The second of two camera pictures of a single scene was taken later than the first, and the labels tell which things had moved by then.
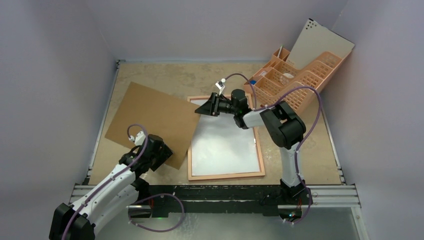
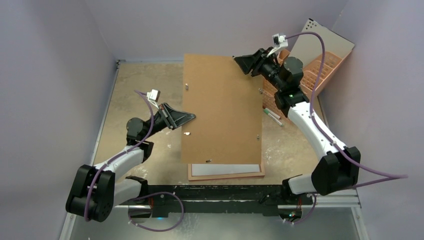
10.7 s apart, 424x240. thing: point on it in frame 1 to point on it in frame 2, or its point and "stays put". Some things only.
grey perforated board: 314,40 stays put
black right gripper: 214,104 to 258,62
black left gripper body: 157,159 to 159,123
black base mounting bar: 160,200 stays put
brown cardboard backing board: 174,122 to 227,103
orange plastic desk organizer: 279,82 stays put
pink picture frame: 208,177 stays put
